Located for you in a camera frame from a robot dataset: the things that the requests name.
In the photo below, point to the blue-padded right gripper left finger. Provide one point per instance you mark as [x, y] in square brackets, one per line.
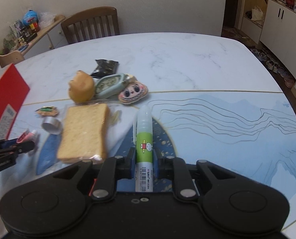
[125, 165]

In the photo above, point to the light wooden sideboard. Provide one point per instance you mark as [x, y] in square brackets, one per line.
[49, 38]

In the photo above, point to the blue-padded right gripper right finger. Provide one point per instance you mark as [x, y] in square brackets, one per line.
[163, 166]

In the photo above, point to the black snack packet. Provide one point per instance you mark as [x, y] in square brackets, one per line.
[104, 68]

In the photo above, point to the small decorated badge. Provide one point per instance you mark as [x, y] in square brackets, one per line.
[47, 111]

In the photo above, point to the white wardrobe cabinet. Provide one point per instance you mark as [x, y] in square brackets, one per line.
[278, 33]

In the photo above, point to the green oval pouch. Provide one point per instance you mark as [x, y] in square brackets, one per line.
[110, 85]

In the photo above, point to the green white glue stick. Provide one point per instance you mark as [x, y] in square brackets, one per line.
[143, 141]

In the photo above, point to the yellow plush toy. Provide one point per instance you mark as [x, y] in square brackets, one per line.
[81, 87]

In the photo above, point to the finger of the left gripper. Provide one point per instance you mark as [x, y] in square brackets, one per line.
[13, 148]

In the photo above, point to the silver tape roll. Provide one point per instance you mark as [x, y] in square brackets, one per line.
[52, 125]

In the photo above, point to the toast bread slice toy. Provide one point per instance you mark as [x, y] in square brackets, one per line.
[84, 132]

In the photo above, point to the dark wooden chair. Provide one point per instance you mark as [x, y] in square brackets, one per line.
[91, 24]

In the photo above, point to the blue globe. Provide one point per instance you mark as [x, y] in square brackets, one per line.
[30, 16]

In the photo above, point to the red cardboard box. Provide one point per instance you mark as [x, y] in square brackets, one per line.
[13, 91]

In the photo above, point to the doll face plush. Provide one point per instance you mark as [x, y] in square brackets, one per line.
[133, 92]

